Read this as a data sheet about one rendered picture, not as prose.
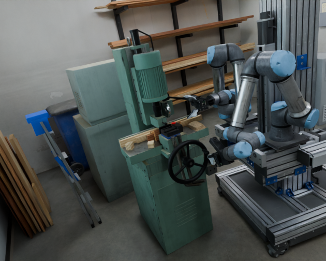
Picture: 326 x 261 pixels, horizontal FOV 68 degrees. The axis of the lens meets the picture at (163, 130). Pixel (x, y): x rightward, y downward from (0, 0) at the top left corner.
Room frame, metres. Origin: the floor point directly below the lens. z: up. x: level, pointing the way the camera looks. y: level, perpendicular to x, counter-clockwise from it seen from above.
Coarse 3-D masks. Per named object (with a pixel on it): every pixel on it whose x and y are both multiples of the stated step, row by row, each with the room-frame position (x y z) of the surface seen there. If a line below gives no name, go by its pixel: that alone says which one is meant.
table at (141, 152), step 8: (184, 128) 1.62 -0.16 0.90; (208, 128) 1.56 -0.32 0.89; (192, 136) 1.51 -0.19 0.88; (200, 136) 1.54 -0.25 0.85; (136, 144) 1.50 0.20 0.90; (144, 144) 1.48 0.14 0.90; (160, 144) 1.43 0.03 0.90; (128, 152) 1.40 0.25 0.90; (136, 152) 1.38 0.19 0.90; (144, 152) 1.37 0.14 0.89; (152, 152) 1.39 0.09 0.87; (160, 152) 1.41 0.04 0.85; (168, 152) 1.36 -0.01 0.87; (128, 160) 1.38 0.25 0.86; (136, 160) 1.35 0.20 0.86
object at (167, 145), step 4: (160, 136) 1.43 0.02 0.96; (176, 136) 1.37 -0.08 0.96; (184, 136) 1.38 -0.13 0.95; (160, 140) 1.44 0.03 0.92; (164, 140) 1.38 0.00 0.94; (168, 140) 1.34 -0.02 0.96; (176, 140) 1.36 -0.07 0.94; (184, 140) 1.38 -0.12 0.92; (164, 144) 1.39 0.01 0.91; (168, 144) 1.34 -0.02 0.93; (172, 144) 1.35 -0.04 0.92; (164, 148) 1.40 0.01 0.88; (168, 148) 1.34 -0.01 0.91; (172, 148) 1.34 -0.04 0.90
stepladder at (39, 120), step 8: (40, 112) 1.91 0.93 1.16; (32, 120) 1.81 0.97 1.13; (40, 120) 1.82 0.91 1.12; (40, 128) 1.81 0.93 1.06; (48, 128) 1.83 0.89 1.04; (48, 136) 1.81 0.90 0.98; (48, 144) 1.81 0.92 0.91; (56, 144) 1.88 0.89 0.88; (64, 152) 1.99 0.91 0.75; (56, 160) 1.82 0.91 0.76; (64, 160) 1.83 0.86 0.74; (64, 168) 1.83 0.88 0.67; (72, 176) 1.84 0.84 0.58; (72, 184) 1.85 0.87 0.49; (80, 200) 1.84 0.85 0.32; (88, 200) 1.87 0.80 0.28; (88, 216) 1.85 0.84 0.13; (96, 216) 1.86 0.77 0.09
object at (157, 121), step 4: (152, 116) 1.64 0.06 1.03; (164, 116) 1.59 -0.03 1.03; (152, 120) 1.63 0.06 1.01; (156, 120) 1.56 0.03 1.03; (160, 120) 1.56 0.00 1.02; (164, 120) 1.57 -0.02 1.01; (152, 124) 1.65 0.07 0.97; (156, 124) 1.58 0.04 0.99; (160, 124) 1.55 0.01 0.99; (164, 124) 1.56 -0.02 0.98
